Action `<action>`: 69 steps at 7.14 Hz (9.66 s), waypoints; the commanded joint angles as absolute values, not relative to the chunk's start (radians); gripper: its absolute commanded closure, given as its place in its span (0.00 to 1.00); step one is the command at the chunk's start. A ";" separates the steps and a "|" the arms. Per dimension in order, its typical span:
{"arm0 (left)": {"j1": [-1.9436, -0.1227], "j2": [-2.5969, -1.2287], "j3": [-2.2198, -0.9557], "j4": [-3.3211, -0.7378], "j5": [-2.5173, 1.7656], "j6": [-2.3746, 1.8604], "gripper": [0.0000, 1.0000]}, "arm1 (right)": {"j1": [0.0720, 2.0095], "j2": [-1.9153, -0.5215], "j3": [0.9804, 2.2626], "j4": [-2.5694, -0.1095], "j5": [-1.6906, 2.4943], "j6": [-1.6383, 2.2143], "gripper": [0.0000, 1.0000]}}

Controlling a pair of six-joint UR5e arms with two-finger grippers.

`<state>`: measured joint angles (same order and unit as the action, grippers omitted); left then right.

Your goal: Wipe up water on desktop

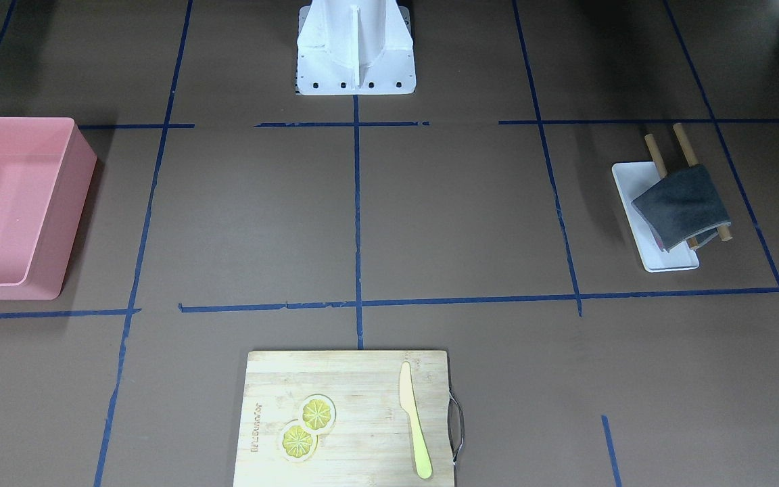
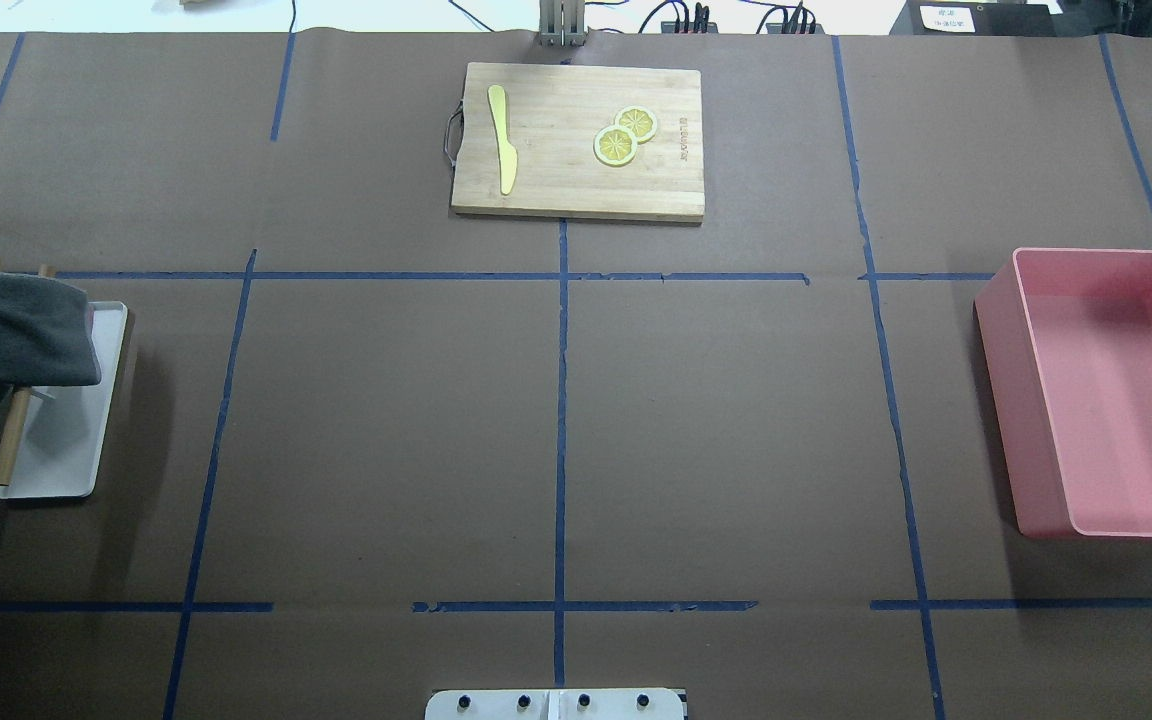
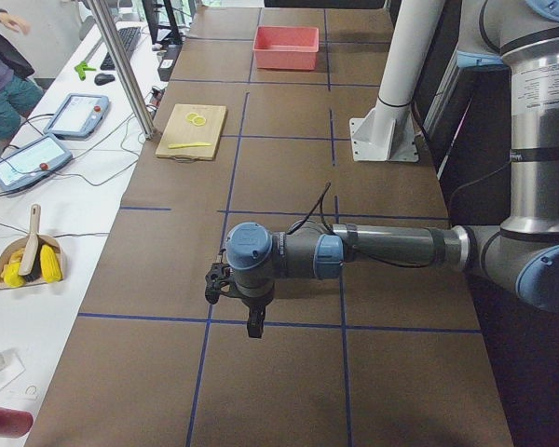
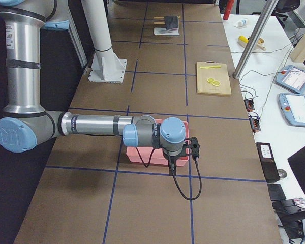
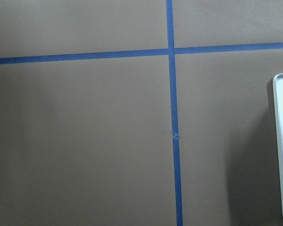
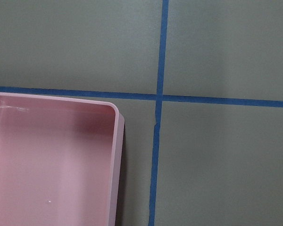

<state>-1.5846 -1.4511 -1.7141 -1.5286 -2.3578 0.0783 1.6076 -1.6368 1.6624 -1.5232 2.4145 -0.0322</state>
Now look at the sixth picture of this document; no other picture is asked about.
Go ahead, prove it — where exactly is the pink plastic bin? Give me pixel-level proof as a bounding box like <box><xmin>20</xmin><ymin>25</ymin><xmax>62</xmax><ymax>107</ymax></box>
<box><xmin>0</xmin><ymin>92</ymin><xmax>125</xmax><ymax>226</ymax></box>

